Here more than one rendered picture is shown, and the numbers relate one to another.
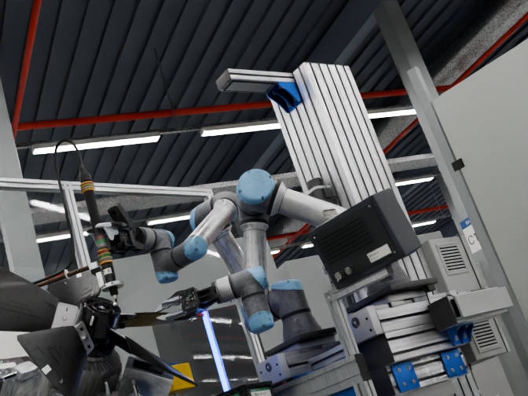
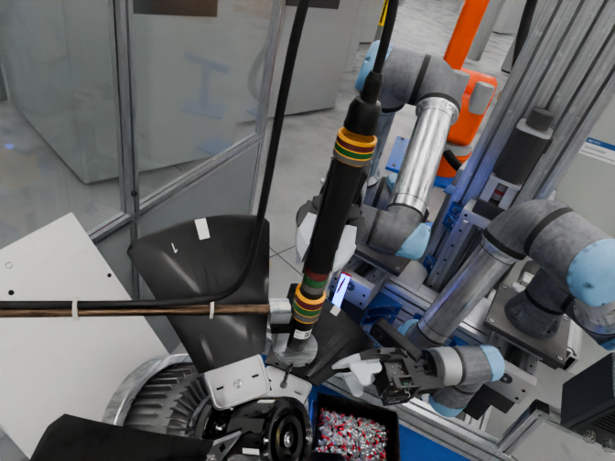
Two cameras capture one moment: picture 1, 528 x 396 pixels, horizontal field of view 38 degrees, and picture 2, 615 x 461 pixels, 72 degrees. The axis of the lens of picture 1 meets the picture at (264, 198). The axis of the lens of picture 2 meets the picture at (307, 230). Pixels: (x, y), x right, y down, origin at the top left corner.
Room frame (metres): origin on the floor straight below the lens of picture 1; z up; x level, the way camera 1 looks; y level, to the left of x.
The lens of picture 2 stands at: (1.93, 0.75, 1.83)
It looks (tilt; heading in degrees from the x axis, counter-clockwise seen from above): 35 degrees down; 335
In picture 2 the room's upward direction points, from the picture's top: 14 degrees clockwise
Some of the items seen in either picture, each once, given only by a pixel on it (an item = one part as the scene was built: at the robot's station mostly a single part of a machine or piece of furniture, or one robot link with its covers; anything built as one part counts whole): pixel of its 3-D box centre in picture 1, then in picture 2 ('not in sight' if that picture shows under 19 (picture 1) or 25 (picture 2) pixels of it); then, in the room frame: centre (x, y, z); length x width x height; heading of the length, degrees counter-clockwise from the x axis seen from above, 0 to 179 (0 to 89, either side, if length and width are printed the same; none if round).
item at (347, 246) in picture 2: (108, 232); (339, 259); (2.32, 0.51, 1.48); 0.09 x 0.03 x 0.06; 159
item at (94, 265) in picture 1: (106, 274); (294, 327); (2.32, 0.55, 1.35); 0.09 x 0.07 x 0.10; 85
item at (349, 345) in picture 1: (341, 323); (522, 428); (2.26, -0.10, 0.96); 0.03 x 0.03 x 0.20; 50
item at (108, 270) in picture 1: (97, 229); (323, 249); (2.32, 0.54, 1.50); 0.04 x 0.04 x 0.46
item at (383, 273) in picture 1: (357, 284); (585, 431); (2.19, -0.18, 1.04); 0.24 x 0.03 x 0.03; 50
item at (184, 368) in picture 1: (169, 384); not in sight; (2.78, 0.54, 1.02); 0.16 x 0.10 x 0.11; 50
